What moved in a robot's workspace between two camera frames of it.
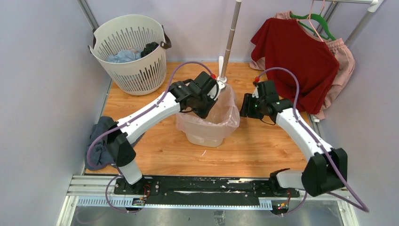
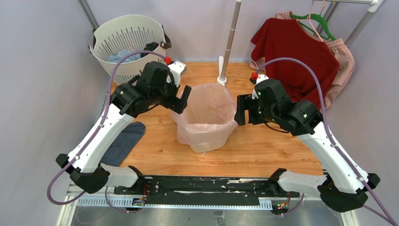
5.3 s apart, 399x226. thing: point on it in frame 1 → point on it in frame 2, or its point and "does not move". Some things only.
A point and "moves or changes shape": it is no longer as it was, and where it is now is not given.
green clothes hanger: x=318 y=16 does not move
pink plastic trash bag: x=224 y=117 moves or changes shape
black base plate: x=206 y=191 does not move
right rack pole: x=359 y=24 does not move
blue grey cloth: x=125 y=55 does not move
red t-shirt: x=288 y=43 does not move
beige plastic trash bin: x=212 y=139 moves or changes shape
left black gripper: x=204 y=113 → x=176 y=103
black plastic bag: x=149 y=48 does not move
